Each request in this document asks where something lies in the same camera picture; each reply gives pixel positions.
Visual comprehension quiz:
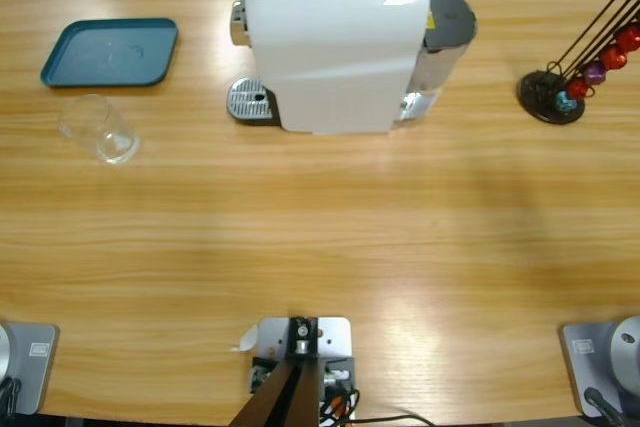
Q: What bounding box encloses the black capsule holder with rods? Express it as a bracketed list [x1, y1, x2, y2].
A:
[517, 0, 640, 126]

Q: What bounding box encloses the teal plastic tray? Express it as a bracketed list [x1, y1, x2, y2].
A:
[39, 16, 180, 89]

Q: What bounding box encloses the drip tray with metal grate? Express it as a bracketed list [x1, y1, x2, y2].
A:
[227, 75, 281, 127]

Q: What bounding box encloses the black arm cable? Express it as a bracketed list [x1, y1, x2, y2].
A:
[583, 386, 626, 427]
[0, 376, 24, 418]

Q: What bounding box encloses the teal coffee capsule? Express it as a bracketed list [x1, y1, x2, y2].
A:
[554, 89, 577, 113]

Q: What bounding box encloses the red coffee capsule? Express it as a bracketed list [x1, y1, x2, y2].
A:
[567, 77, 594, 102]
[613, 21, 640, 53]
[598, 44, 629, 72]

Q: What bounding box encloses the white block with dark post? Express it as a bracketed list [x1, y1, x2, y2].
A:
[229, 315, 357, 427]

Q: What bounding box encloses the black cable bundle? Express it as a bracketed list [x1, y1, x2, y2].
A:
[319, 386, 436, 427]

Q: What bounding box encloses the white tape piece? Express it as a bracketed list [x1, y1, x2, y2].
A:
[229, 324, 260, 353]

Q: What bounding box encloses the white capsule coffee machine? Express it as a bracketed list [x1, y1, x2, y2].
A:
[229, 0, 432, 137]

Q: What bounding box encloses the water tank with grey lid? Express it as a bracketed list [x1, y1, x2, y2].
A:
[399, 0, 479, 122]

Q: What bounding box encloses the purple coffee capsule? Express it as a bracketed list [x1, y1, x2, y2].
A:
[582, 61, 608, 87]

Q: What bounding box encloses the clear glass cup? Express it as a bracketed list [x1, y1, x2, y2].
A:
[56, 93, 141, 166]

